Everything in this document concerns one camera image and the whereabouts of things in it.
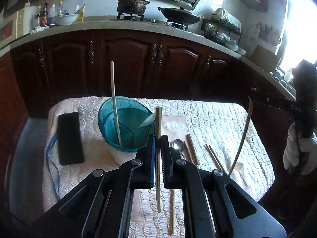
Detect metal spoon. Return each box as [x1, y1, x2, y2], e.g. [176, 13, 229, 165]
[172, 139, 186, 160]

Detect gold metal fork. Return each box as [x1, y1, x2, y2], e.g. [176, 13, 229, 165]
[205, 144, 226, 173]

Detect white ceramic soup spoon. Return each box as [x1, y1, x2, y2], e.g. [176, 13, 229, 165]
[139, 113, 155, 128]

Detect right hand white glove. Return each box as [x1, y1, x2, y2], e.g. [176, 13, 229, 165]
[283, 123, 317, 175]

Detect teal white utensil holder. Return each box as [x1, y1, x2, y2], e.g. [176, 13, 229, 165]
[98, 96, 155, 165]

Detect wooden cutting board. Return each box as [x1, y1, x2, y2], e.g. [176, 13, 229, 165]
[250, 45, 280, 72]

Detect black smartphone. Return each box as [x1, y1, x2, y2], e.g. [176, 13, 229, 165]
[57, 112, 85, 165]

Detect black dish rack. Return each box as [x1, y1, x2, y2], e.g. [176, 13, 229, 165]
[201, 19, 243, 45]

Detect dark wooden base cabinets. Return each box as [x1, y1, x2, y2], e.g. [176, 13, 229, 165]
[0, 28, 296, 119]

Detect black wok with lid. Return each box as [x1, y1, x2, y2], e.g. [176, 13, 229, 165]
[158, 7, 201, 25]

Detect gas stove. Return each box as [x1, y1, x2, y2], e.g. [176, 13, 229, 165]
[111, 13, 189, 31]

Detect steel cooking pot with lid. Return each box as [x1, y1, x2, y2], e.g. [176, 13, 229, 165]
[117, 0, 150, 15]

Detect white bowl on counter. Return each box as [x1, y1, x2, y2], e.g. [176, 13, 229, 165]
[54, 14, 79, 26]

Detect yellow oil bottle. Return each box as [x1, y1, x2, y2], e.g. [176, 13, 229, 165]
[75, 0, 85, 23]

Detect dark sauce bottle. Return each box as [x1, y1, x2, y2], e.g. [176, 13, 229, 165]
[40, 1, 48, 27]

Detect cream microwave oven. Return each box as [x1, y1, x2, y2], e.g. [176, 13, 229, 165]
[1, 9, 24, 47]

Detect blue cable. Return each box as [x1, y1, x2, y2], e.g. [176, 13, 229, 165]
[45, 132, 61, 201]

